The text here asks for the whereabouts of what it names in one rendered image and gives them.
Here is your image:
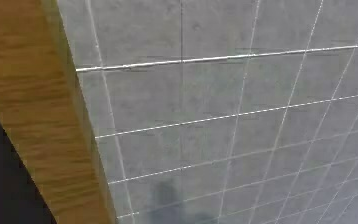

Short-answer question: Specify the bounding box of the brown wooden cabinet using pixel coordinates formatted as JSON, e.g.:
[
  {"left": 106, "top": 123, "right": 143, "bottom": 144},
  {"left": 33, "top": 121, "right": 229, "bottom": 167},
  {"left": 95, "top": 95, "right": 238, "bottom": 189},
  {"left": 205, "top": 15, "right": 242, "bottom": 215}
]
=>
[{"left": 0, "top": 0, "right": 119, "bottom": 224}]

